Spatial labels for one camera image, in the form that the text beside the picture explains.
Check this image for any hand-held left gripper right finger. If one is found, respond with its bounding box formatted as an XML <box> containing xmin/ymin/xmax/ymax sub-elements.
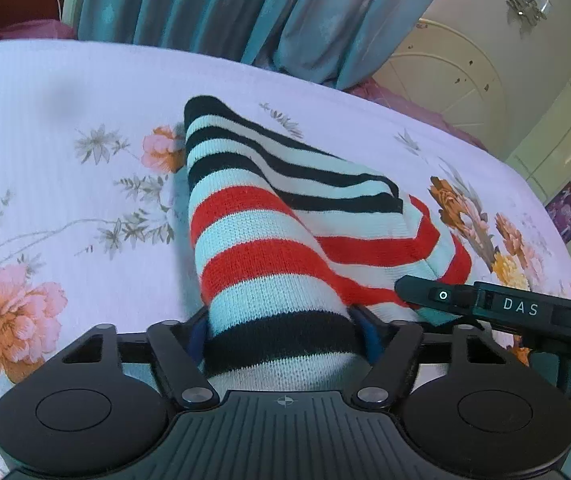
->
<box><xmin>347</xmin><ymin>304</ymin><xmax>510</xmax><ymax>411</ymax></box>

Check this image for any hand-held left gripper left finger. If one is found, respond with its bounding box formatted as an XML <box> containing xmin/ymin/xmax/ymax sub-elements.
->
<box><xmin>60</xmin><ymin>307</ymin><xmax>222</xmax><ymax>412</ymax></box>

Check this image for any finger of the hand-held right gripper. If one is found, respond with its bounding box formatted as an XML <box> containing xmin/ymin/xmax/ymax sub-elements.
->
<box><xmin>393</xmin><ymin>274</ymin><xmax>477</xmax><ymax>329</ymax></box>

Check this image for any striped knit sweater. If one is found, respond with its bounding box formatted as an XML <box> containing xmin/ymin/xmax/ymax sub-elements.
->
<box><xmin>183</xmin><ymin>95</ymin><xmax>474</xmax><ymax>396</ymax></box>

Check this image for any floral pink bedsheet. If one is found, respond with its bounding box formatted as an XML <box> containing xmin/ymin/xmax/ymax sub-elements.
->
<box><xmin>0</xmin><ymin>40</ymin><xmax>571</xmax><ymax>480</ymax></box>

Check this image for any pale green wardrobe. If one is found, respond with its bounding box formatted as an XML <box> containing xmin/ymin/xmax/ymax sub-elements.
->
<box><xmin>506</xmin><ymin>34</ymin><xmax>571</xmax><ymax>263</ymax></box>

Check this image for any white arched panel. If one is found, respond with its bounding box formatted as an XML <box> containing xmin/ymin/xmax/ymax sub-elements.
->
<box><xmin>371</xmin><ymin>18</ymin><xmax>510</xmax><ymax>157</ymax></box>

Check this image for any ceiling lamp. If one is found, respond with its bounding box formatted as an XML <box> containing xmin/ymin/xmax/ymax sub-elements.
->
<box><xmin>504</xmin><ymin>0</ymin><xmax>552</xmax><ymax>25</ymax></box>

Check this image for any blue curtain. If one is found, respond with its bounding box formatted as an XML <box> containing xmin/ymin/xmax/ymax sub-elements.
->
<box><xmin>77</xmin><ymin>0</ymin><xmax>462</xmax><ymax>92</ymax></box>

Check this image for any pink pillow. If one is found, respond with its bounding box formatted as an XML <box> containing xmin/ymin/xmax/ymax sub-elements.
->
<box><xmin>0</xmin><ymin>14</ymin><xmax>77</xmax><ymax>44</ymax></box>

